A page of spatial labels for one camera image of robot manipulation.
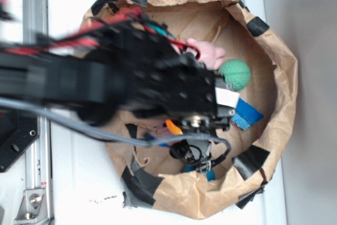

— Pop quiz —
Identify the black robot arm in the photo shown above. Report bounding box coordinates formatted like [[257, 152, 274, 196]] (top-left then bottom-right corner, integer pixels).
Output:
[[1, 22, 240, 129]]

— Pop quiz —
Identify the metal corner bracket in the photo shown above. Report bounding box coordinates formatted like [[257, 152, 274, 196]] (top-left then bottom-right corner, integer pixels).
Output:
[[14, 188, 48, 224]]

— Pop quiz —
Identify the blue sponge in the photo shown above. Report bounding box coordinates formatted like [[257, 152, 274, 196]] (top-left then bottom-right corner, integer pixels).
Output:
[[231, 99, 264, 130]]

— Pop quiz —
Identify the blue foam ball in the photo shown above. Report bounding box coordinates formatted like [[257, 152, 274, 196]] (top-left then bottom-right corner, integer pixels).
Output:
[[183, 165, 215, 181]]

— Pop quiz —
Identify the pink plush bunny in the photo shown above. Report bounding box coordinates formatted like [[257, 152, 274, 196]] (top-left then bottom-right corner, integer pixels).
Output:
[[170, 38, 226, 71]]

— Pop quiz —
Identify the aluminium frame rail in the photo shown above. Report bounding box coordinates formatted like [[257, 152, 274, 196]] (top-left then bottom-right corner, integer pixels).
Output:
[[23, 0, 54, 224]]

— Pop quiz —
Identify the grey cable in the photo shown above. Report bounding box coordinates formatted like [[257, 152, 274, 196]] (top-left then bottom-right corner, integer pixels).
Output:
[[0, 97, 232, 168]]

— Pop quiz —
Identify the green foam ball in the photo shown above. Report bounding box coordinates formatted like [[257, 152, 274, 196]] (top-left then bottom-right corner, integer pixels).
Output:
[[218, 59, 252, 91]]

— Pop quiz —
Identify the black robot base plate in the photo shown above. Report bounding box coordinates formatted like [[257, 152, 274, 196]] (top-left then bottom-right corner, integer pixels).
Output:
[[1, 110, 39, 173]]

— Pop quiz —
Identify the brown paper bag bin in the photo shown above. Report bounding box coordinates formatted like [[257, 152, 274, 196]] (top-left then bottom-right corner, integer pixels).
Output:
[[82, 0, 298, 219]]

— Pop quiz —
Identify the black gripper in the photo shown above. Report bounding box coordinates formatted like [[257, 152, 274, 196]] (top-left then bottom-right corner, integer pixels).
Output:
[[115, 26, 239, 132]]

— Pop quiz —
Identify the red and black wire bundle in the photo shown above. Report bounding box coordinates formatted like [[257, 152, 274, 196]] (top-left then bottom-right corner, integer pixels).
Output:
[[0, 6, 201, 57]]

